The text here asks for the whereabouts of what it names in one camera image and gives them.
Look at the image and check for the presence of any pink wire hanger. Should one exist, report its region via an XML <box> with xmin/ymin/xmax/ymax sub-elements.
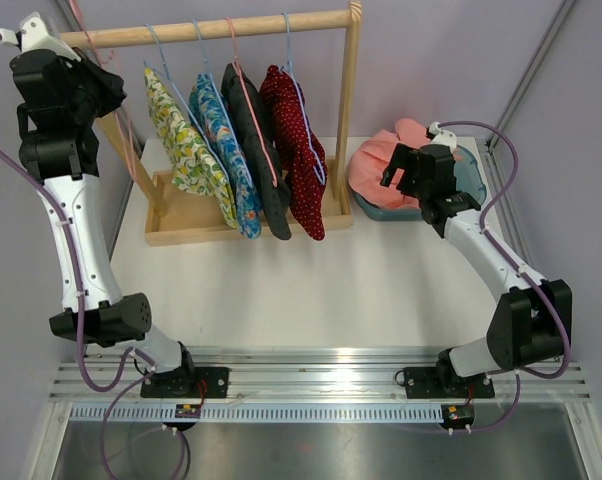
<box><xmin>69</xmin><ymin>0</ymin><xmax>137</xmax><ymax>181</ymax></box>

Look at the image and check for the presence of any pink pleated skirt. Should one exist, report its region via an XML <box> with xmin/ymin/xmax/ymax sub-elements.
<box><xmin>347</xmin><ymin>117</ymin><xmax>465</xmax><ymax>211</ymax></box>

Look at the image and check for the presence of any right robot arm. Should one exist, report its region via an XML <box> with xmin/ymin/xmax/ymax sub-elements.
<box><xmin>381</xmin><ymin>143</ymin><xmax>572</xmax><ymax>399</ymax></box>

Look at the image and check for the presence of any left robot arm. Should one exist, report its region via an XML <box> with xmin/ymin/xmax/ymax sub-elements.
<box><xmin>10</xmin><ymin>48</ymin><xmax>230</xmax><ymax>400</ymax></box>

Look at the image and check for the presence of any blue hanger under lemon skirt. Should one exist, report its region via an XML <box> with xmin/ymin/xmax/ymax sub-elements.
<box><xmin>145</xmin><ymin>24</ymin><xmax>235</xmax><ymax>191</ymax></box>

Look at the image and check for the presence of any blue floral skirt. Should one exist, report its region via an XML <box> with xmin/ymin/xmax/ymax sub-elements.
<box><xmin>188</xmin><ymin>74</ymin><xmax>262</xmax><ymax>239</ymax></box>

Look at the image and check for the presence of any blue hanger under floral skirt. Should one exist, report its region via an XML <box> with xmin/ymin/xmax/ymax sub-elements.
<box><xmin>191</xmin><ymin>20</ymin><xmax>254</xmax><ymax>192</ymax></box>

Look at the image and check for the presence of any red dotted skirt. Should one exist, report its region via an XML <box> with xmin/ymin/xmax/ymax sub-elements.
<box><xmin>259</xmin><ymin>65</ymin><xmax>328</xmax><ymax>241</ymax></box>

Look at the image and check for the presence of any yellow lemon print skirt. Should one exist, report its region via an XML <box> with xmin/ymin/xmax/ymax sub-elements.
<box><xmin>144</xmin><ymin>67</ymin><xmax>238</xmax><ymax>229</ymax></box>

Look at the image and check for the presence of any dark grey dotted skirt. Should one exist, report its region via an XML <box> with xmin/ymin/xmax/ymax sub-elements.
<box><xmin>221</xmin><ymin>63</ymin><xmax>292</xmax><ymax>241</ymax></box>

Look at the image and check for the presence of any teal plastic tub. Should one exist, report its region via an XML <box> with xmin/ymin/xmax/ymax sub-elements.
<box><xmin>347</xmin><ymin>139</ymin><xmax>487</xmax><ymax>222</ymax></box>

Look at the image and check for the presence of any wooden clothes rack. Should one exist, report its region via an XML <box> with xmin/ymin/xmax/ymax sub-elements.
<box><xmin>59</xmin><ymin>1</ymin><xmax>362</xmax><ymax>247</ymax></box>

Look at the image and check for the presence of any left aluminium frame post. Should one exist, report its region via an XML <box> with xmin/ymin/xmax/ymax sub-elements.
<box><xmin>67</xmin><ymin>0</ymin><xmax>138</xmax><ymax>183</ymax></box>

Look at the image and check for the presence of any aluminium frame post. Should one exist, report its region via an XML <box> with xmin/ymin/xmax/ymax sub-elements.
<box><xmin>496</xmin><ymin>0</ymin><xmax>580</xmax><ymax>132</ymax></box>
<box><xmin>67</xmin><ymin>0</ymin><xmax>138</xmax><ymax>183</ymax></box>

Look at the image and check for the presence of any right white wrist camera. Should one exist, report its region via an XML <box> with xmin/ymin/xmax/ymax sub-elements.
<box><xmin>426</xmin><ymin>122</ymin><xmax>458</xmax><ymax>153</ymax></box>

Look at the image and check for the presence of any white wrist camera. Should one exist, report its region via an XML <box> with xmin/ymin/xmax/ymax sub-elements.
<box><xmin>0</xmin><ymin>12</ymin><xmax>81</xmax><ymax>61</ymax></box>
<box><xmin>426</xmin><ymin>122</ymin><xmax>458</xmax><ymax>153</ymax></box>

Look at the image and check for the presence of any right aluminium frame post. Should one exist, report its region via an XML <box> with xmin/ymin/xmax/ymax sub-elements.
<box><xmin>496</xmin><ymin>0</ymin><xmax>580</xmax><ymax>132</ymax></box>

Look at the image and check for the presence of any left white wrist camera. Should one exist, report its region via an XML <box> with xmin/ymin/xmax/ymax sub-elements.
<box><xmin>0</xmin><ymin>12</ymin><xmax>81</xmax><ymax>61</ymax></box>

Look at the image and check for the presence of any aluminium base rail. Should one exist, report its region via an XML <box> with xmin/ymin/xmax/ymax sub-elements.
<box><xmin>49</xmin><ymin>346</ymin><xmax>592</xmax><ymax>403</ymax></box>

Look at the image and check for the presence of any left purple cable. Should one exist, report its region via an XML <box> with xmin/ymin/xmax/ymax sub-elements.
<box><xmin>0</xmin><ymin>32</ymin><xmax>157</xmax><ymax>394</ymax></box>

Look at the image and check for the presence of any slotted grey cable duct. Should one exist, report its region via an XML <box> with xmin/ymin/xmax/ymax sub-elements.
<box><xmin>70</xmin><ymin>402</ymin><xmax>443</xmax><ymax>424</ymax></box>

